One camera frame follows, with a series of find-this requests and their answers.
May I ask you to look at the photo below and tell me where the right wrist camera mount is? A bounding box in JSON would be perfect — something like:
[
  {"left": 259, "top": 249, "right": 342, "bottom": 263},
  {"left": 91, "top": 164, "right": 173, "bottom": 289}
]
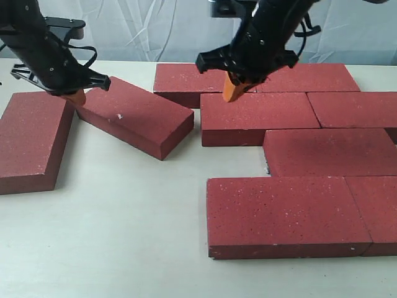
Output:
[{"left": 209, "top": 0, "right": 257, "bottom": 19}]

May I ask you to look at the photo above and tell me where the right second row brick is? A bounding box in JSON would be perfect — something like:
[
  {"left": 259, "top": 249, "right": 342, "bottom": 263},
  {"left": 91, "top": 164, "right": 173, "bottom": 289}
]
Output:
[{"left": 307, "top": 92, "right": 396, "bottom": 129}]

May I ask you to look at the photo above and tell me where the middle row red brick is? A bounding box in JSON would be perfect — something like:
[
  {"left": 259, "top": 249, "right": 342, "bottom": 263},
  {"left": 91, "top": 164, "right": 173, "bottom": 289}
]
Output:
[{"left": 263, "top": 129, "right": 396, "bottom": 177}]

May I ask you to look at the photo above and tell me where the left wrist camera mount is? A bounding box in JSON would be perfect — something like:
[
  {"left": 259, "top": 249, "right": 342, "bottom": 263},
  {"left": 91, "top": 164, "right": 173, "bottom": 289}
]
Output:
[{"left": 44, "top": 17, "right": 86, "bottom": 43}]

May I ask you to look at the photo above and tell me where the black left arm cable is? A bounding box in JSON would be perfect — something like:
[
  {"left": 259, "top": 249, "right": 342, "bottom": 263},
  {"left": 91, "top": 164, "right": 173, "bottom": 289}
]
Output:
[{"left": 58, "top": 37, "right": 98, "bottom": 68}]

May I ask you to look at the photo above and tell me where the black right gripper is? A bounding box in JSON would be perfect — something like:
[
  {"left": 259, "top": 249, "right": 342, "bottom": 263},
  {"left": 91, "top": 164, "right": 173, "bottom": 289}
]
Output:
[{"left": 195, "top": 1, "right": 310, "bottom": 102}]

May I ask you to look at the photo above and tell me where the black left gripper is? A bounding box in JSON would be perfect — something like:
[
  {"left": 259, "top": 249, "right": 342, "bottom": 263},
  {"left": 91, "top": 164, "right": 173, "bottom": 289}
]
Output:
[{"left": 9, "top": 29, "right": 111, "bottom": 106}]

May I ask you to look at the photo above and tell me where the white backdrop curtain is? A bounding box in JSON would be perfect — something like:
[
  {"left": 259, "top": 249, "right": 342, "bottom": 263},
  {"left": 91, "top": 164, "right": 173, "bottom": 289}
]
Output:
[{"left": 39, "top": 0, "right": 396, "bottom": 65}]

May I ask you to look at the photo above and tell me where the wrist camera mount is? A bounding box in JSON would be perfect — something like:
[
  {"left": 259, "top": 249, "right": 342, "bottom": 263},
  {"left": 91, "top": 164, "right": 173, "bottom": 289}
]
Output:
[
  {"left": 44, "top": 17, "right": 86, "bottom": 43},
  {"left": 209, "top": 0, "right": 257, "bottom": 19}
]

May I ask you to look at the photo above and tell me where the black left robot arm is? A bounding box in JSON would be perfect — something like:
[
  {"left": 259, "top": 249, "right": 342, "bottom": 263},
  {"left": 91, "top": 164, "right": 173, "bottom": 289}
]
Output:
[{"left": 1, "top": 1, "right": 111, "bottom": 106}]

